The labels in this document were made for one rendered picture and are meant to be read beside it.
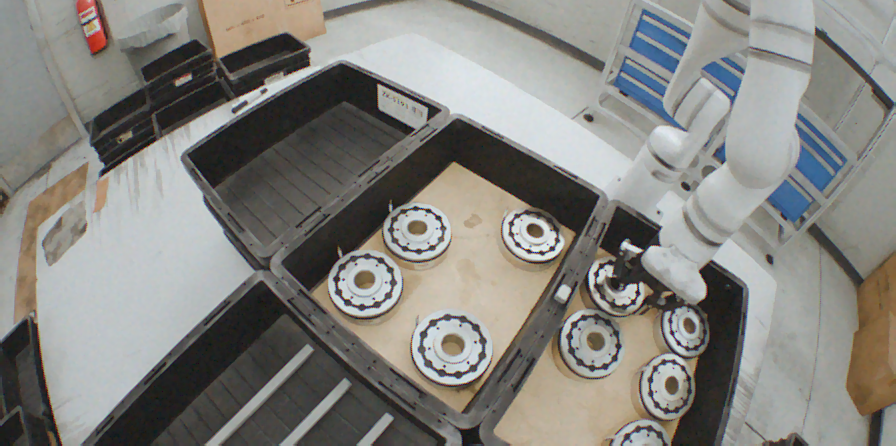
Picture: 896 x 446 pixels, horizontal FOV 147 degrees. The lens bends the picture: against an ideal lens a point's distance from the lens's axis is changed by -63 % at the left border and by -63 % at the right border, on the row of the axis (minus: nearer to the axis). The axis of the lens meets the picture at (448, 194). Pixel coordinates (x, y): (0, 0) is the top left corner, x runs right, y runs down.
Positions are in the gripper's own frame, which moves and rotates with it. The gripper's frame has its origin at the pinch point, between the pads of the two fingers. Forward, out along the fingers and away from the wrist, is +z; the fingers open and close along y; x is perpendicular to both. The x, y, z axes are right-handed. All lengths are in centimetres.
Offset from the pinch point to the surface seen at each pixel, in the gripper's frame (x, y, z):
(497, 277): 10.1, 18.5, 2.5
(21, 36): 135, 323, -21
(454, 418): 31.2, 9.7, -7.4
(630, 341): 4.7, -4.2, 2.4
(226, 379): 50, 33, 3
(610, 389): 13.3, -5.3, 2.5
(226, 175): 32, 66, 2
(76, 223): 79, 104, 15
